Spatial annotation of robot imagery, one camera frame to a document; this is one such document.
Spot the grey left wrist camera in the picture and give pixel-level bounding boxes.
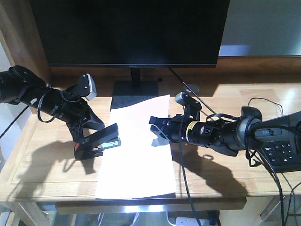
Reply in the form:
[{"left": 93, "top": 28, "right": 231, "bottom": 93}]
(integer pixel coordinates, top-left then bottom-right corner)
[{"left": 77, "top": 73, "right": 97, "bottom": 101}]

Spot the white paper sheet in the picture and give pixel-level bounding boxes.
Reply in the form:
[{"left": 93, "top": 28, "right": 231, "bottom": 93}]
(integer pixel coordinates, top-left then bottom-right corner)
[{"left": 95, "top": 95, "right": 176, "bottom": 199}]

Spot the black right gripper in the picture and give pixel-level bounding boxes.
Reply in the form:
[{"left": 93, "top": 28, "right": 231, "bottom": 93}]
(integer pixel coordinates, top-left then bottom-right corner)
[{"left": 149, "top": 114, "right": 223, "bottom": 147}]

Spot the black orange stapler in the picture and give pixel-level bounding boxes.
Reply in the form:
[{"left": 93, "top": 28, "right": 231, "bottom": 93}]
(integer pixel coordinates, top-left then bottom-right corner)
[{"left": 74, "top": 123, "right": 121, "bottom": 161}]

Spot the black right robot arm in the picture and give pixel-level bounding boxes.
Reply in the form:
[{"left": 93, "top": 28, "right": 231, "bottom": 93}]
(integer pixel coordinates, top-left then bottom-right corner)
[{"left": 149, "top": 106, "right": 301, "bottom": 156}]

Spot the black monitor cable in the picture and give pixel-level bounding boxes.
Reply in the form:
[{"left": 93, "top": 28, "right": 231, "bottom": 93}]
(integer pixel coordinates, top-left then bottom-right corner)
[{"left": 168, "top": 67, "right": 215, "bottom": 114}]

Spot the white power strip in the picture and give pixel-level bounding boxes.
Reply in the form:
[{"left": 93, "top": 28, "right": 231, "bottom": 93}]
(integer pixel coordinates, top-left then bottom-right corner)
[{"left": 167, "top": 211, "right": 210, "bottom": 226}]

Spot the black computer monitor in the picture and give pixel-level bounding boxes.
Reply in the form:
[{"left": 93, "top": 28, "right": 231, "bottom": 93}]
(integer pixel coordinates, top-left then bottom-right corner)
[{"left": 30, "top": 0, "right": 230, "bottom": 106}]

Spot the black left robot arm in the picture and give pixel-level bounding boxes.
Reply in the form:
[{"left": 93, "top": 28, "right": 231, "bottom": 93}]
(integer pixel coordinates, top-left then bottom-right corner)
[{"left": 0, "top": 65, "right": 105, "bottom": 142}]

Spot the black keyboard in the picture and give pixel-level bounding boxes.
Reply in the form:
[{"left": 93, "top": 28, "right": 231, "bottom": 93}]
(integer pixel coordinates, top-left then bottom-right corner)
[{"left": 259, "top": 141, "right": 301, "bottom": 173}]

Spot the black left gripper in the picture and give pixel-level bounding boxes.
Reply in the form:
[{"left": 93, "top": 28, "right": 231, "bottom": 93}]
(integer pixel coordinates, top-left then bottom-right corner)
[{"left": 37, "top": 88, "right": 105, "bottom": 142}]

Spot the wooden desk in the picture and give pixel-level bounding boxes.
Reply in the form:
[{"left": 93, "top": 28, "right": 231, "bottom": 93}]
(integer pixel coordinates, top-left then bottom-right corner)
[{"left": 0, "top": 73, "right": 301, "bottom": 226}]

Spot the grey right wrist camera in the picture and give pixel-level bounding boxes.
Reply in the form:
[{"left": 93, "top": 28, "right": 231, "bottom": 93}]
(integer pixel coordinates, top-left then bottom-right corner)
[{"left": 175, "top": 92, "right": 202, "bottom": 111}]

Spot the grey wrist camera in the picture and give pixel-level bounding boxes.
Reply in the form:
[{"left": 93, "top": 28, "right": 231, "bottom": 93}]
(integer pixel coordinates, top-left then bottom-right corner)
[
  {"left": 77, "top": 73, "right": 97, "bottom": 101},
  {"left": 175, "top": 92, "right": 202, "bottom": 111}
]

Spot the black computer mouse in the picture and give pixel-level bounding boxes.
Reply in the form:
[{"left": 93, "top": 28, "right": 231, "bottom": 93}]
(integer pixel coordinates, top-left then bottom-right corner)
[{"left": 241, "top": 106, "right": 262, "bottom": 121}]

